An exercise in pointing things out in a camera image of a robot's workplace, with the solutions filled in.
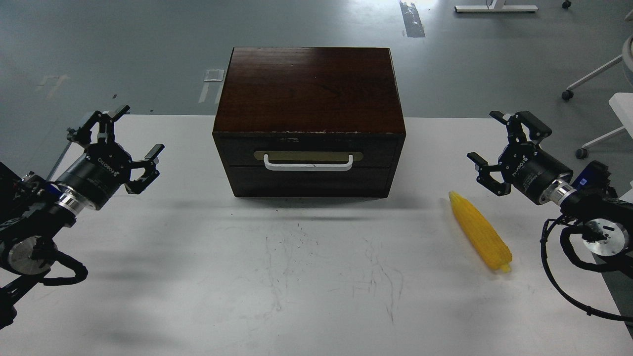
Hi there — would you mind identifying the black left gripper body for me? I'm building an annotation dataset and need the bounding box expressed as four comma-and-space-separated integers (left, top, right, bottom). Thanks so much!
55, 142, 132, 210

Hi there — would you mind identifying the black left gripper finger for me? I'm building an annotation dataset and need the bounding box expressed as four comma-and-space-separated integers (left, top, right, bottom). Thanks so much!
66, 104, 131, 147
124, 143, 165, 195

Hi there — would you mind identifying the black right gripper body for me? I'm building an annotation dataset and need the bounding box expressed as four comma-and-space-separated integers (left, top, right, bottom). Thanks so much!
498, 142, 573, 205

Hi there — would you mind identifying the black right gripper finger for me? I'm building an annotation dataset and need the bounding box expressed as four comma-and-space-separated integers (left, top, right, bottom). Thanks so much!
489, 111, 552, 147
466, 152, 511, 196

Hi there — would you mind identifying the yellow corn cob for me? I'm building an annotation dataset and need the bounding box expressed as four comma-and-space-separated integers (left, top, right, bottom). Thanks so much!
448, 191, 513, 273

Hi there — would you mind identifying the wooden drawer with white handle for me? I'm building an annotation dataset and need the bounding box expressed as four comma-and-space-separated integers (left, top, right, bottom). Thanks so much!
215, 136, 399, 168

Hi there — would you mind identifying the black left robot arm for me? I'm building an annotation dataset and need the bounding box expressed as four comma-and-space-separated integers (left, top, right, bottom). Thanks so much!
0, 105, 165, 327

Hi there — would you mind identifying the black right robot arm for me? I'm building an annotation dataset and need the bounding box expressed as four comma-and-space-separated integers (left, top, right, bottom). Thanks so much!
467, 111, 632, 277

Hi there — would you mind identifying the dark wooden drawer cabinet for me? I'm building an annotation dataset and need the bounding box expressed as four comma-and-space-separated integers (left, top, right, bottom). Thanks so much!
213, 47, 406, 198

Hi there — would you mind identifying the white tape patch on floor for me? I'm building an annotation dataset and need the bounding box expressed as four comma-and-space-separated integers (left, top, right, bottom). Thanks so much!
203, 69, 225, 83

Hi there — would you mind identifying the white desk foot bar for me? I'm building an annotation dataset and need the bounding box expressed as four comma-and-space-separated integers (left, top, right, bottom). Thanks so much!
454, 0, 538, 13

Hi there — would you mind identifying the black tape strip on floor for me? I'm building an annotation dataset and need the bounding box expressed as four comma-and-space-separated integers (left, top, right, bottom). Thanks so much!
399, 0, 425, 38

